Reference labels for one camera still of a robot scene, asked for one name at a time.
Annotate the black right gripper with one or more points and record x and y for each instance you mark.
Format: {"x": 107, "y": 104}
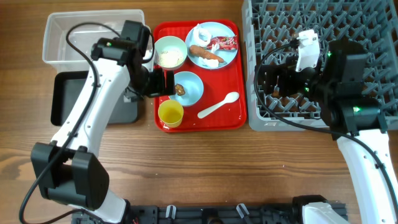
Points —
{"x": 286, "y": 71}

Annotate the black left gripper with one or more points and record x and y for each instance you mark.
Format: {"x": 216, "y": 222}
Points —
{"x": 158, "y": 87}

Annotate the light blue bowl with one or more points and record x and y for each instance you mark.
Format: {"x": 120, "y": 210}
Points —
{"x": 192, "y": 86}

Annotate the yellow cup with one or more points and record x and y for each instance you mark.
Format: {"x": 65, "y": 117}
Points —
{"x": 171, "y": 113}

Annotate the green bowl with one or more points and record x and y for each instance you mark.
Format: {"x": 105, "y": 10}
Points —
{"x": 170, "y": 52}

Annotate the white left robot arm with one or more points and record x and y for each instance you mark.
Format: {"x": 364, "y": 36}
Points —
{"x": 67, "y": 169}

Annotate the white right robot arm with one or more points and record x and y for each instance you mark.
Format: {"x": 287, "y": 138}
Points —
{"x": 355, "y": 121}

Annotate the grey dishwasher rack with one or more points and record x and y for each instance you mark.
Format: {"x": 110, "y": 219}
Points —
{"x": 270, "y": 24}

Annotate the brown food scrap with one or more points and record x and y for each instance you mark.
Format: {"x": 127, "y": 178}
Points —
{"x": 179, "y": 90}

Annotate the carrot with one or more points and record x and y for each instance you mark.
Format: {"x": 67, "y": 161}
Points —
{"x": 201, "y": 52}

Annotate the white crumpled tissue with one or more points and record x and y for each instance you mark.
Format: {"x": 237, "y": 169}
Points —
{"x": 211, "y": 63}

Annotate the red serving tray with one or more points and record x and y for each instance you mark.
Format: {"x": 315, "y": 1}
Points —
{"x": 217, "y": 82}

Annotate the white plastic spoon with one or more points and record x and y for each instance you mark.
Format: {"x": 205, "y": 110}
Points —
{"x": 229, "y": 98}

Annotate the red snack wrapper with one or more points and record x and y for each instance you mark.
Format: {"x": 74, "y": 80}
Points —
{"x": 225, "y": 43}

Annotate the light blue plate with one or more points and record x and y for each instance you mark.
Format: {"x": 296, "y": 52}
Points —
{"x": 216, "y": 29}

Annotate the black tray bin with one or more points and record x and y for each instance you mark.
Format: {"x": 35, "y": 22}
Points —
{"x": 67, "y": 88}

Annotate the clear plastic bin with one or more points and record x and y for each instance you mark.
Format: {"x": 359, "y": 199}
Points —
{"x": 57, "y": 53}

